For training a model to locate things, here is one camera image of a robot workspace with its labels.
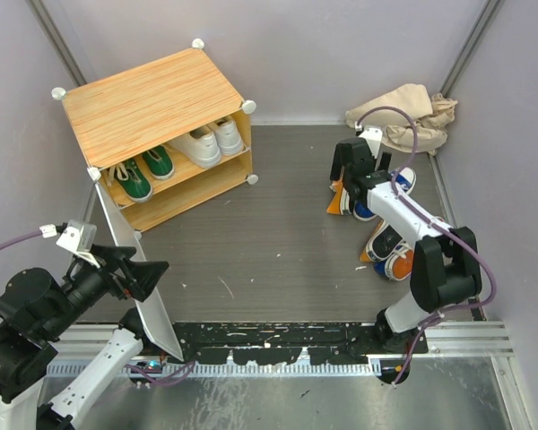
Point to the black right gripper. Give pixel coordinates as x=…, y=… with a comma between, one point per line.
x=336, y=168

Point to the green sneaker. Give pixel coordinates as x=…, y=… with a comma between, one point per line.
x=159, y=163
x=130, y=178

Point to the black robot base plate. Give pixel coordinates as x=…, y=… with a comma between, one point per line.
x=272, y=343

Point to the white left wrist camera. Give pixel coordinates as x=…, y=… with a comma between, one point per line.
x=75, y=237

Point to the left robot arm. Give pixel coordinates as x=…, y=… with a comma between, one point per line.
x=35, y=311

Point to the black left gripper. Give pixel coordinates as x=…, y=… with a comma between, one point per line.
x=141, y=277

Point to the white cabinet door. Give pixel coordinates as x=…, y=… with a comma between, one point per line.
x=154, y=317

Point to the beige cloth bag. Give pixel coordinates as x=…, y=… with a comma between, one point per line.
x=408, y=107

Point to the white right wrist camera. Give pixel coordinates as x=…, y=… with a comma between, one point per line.
x=373, y=136

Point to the blue sneaker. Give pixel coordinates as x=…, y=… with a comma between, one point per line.
x=382, y=243
x=405, y=182

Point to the wooden shoe cabinet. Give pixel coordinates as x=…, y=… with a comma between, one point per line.
x=120, y=117

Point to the grey cable duct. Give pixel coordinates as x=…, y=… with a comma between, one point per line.
x=300, y=369

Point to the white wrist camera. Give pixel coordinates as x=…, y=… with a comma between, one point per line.
x=373, y=136
x=75, y=237

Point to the white shoe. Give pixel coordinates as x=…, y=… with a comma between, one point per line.
x=199, y=145
x=227, y=135

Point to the orange sneaker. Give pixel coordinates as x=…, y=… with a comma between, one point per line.
x=397, y=267
x=342, y=203

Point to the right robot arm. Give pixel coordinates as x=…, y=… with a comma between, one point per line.
x=445, y=270

